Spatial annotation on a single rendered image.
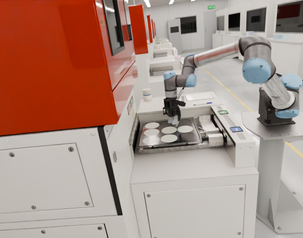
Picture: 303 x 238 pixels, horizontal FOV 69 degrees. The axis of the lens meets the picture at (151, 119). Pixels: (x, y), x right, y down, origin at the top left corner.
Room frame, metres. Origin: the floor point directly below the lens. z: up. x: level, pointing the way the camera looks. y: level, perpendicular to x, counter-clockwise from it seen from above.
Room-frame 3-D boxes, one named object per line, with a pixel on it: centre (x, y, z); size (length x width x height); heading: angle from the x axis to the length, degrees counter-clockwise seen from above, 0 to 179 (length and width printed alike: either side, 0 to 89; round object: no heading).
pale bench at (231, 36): (9.88, -4.24, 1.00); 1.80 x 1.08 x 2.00; 175
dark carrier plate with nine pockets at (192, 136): (1.28, -0.10, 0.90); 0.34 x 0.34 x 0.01; 85
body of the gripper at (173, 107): (1.31, -0.14, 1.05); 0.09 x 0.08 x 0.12; 127
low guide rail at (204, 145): (1.16, -0.15, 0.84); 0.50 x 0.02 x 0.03; 85
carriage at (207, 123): (1.28, -0.36, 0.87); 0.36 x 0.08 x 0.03; 175
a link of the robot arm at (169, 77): (1.31, -0.14, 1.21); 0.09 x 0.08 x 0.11; 62
